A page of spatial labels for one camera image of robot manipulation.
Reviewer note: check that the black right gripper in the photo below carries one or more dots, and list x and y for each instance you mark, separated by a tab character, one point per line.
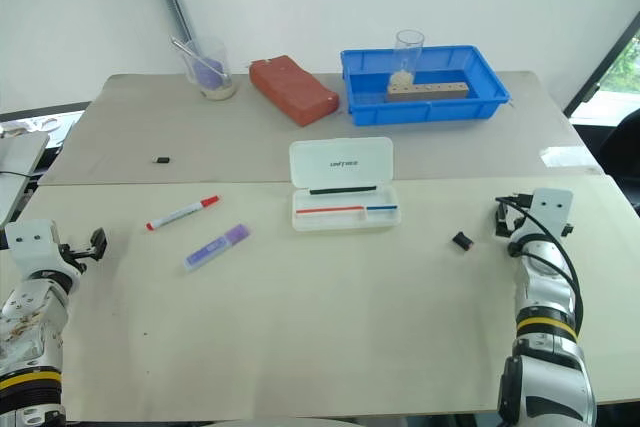
515	224

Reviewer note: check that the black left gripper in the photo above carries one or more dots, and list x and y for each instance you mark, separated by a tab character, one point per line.
74	253

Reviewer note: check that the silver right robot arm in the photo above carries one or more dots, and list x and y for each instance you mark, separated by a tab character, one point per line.
547	347

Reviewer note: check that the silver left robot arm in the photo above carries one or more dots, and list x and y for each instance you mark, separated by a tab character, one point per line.
30	317

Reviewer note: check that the white open pencil case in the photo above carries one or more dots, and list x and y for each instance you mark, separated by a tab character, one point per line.
345	187

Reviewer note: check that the small black and red eraser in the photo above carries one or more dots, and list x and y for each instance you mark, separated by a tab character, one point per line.
462	241

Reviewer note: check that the white marker with red cap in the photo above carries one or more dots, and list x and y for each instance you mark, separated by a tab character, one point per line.
182	212

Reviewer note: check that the small black clip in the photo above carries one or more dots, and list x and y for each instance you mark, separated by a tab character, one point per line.
161	160

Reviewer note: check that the purple highlighter pen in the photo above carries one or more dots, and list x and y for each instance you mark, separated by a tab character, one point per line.
217	247

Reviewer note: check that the black chair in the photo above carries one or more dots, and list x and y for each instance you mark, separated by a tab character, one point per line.
622	157

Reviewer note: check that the wooden block with holes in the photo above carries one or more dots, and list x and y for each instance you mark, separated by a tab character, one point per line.
427	91

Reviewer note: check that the blue plastic bin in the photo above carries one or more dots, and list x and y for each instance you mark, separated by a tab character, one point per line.
425	84

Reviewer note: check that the tall clear glass beaker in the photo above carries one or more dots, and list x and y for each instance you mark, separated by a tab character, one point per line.
407	59

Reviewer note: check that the purple object in cup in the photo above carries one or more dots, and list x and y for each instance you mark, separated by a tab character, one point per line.
209	72

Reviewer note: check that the clear plastic measuring cup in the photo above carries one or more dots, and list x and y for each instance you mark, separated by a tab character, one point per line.
210	69

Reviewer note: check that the glass stirring rod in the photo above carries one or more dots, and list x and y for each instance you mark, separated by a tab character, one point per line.
200	59

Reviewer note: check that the red brick-shaped block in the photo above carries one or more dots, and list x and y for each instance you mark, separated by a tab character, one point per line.
292	89

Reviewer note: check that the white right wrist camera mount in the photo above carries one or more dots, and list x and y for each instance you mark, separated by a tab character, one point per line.
550	209

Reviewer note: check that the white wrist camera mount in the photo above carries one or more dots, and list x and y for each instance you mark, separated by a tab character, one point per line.
31	244
550	209

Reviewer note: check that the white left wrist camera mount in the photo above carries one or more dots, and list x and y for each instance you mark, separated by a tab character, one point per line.
31	244

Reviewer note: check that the black window frame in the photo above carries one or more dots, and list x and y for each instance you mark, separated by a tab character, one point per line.
595	72

